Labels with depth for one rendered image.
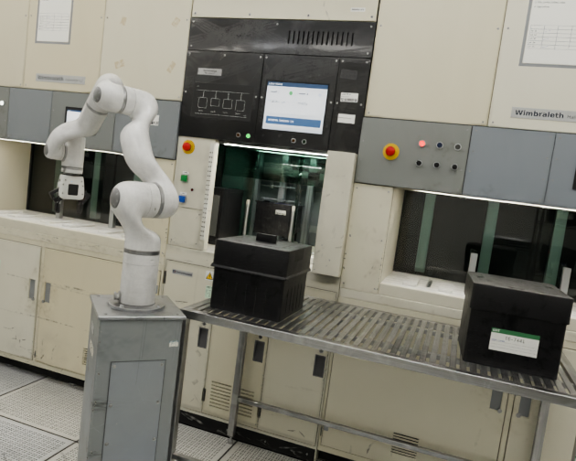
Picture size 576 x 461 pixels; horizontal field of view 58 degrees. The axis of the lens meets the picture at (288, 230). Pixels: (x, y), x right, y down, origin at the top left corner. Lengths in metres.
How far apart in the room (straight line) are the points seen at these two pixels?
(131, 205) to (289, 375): 1.14
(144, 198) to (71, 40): 1.46
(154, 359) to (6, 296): 1.62
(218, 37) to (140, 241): 1.17
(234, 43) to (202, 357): 1.48
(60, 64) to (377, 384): 2.23
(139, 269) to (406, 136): 1.18
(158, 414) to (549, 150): 1.71
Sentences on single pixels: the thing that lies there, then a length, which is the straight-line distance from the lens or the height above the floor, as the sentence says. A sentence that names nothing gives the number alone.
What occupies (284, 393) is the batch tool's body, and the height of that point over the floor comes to 0.29.
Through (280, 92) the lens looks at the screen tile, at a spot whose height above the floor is 1.63.
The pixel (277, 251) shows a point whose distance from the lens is 1.78.
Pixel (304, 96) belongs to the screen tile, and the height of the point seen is 1.63.
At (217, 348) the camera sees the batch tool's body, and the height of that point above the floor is 0.42.
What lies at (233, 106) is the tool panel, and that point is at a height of 1.56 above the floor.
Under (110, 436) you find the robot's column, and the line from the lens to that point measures 1.89.
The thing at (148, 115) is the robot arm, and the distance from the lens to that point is 1.94.
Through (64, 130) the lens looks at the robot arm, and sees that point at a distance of 2.24.
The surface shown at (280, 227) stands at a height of 0.99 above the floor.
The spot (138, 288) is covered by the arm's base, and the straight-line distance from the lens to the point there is 1.80.
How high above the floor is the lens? 1.25
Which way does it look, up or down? 5 degrees down
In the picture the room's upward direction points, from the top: 7 degrees clockwise
